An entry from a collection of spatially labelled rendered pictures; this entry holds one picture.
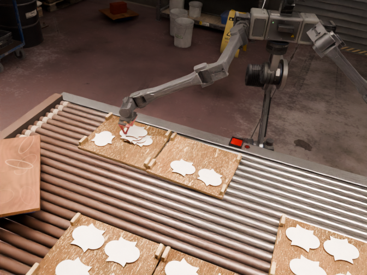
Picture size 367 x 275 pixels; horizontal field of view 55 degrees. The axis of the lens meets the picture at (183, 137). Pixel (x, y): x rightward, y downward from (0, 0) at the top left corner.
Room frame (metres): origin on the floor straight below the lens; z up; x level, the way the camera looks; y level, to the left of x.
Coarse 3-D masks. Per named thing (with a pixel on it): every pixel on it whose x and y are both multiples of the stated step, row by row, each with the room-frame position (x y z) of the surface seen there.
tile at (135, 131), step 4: (132, 128) 1.63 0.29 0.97; (136, 128) 1.63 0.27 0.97; (140, 128) 1.63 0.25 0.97; (144, 128) 1.64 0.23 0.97; (128, 132) 1.59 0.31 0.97; (132, 132) 1.59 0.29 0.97; (136, 132) 1.59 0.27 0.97; (140, 132) 1.60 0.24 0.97; (144, 132) 1.60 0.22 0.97; (128, 136) 1.56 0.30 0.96; (132, 136) 1.56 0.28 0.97; (136, 136) 1.55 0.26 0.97; (140, 136) 1.56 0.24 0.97; (144, 136) 1.57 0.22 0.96
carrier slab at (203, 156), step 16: (176, 144) 1.56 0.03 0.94; (192, 144) 1.58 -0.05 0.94; (160, 160) 1.41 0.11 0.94; (192, 160) 1.44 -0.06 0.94; (208, 160) 1.45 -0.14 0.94; (224, 160) 1.46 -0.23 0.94; (240, 160) 1.49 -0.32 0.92; (160, 176) 1.30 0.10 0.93; (176, 176) 1.30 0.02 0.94; (192, 176) 1.31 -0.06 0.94; (224, 176) 1.34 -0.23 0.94; (208, 192) 1.21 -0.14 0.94; (224, 192) 1.22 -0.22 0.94
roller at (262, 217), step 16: (48, 144) 1.48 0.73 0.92; (80, 160) 1.39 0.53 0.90; (96, 160) 1.39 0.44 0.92; (128, 176) 1.30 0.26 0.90; (144, 176) 1.30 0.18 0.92; (176, 192) 1.22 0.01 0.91; (192, 192) 1.22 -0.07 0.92; (224, 208) 1.15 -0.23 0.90; (240, 208) 1.14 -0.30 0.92; (272, 224) 1.08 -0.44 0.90
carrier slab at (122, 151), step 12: (108, 120) 1.74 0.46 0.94; (96, 132) 1.61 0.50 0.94; (156, 132) 1.66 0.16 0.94; (84, 144) 1.49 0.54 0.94; (108, 144) 1.51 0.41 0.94; (120, 144) 1.52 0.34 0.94; (132, 144) 1.53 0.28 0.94; (156, 144) 1.55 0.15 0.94; (108, 156) 1.41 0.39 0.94; (120, 156) 1.42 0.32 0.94; (132, 156) 1.43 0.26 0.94; (144, 156) 1.44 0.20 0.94; (156, 156) 1.46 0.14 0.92; (144, 168) 1.34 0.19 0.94
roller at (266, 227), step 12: (48, 156) 1.40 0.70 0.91; (60, 156) 1.39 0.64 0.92; (84, 168) 1.33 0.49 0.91; (96, 168) 1.33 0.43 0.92; (120, 180) 1.27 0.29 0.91; (132, 180) 1.26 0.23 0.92; (156, 192) 1.21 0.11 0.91; (168, 192) 1.20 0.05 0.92; (192, 204) 1.15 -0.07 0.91; (204, 204) 1.15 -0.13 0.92; (228, 216) 1.10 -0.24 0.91; (240, 216) 1.09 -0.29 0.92; (264, 228) 1.04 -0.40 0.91; (276, 228) 1.04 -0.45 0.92
